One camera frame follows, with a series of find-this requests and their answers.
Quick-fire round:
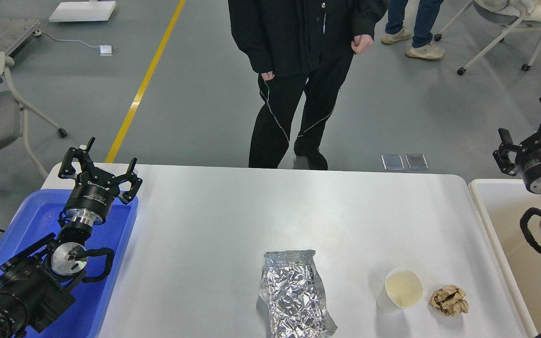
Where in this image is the crumpled silver foil bag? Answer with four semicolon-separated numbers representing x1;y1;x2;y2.
259;249;338;338

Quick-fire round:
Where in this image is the white power adapter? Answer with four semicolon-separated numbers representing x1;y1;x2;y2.
99;45;114;56

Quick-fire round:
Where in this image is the person in blue jeans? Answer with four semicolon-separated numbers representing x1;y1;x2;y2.
380;0;445;60

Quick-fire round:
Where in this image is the metal floor plate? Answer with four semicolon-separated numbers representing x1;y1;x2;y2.
381;154;405;171
405;154;429;171

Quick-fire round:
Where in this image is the white foam board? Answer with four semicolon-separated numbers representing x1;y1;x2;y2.
48;0;116;22

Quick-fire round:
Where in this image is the person in black clothes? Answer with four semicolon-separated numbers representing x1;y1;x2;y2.
228;0;388;170

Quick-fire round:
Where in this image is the beige plastic bin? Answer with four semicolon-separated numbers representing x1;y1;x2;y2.
469;179;541;337

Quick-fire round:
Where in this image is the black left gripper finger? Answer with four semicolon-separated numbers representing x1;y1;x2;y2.
58;137;96;180
111;157;143;205

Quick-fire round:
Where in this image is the left metal floor plate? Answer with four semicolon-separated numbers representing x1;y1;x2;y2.
381;154;405;171

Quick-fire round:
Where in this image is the white rolling chair right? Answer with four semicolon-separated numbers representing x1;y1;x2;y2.
433;0;541;76

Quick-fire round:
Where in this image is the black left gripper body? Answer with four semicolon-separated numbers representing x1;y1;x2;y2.
63;170;120;225

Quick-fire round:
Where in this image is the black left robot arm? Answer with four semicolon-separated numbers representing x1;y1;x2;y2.
0;138;142;338

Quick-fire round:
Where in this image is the right metal floor plate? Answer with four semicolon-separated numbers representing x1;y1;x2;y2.
405;154;429;171

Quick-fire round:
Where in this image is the crumpled brown paper ball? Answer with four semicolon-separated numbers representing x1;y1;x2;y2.
429;284;469;317

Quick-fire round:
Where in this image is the blue plastic bin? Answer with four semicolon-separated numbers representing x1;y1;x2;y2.
0;190;139;338

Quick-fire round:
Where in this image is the white paper cup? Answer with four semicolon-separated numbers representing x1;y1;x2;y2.
376;268;425;313

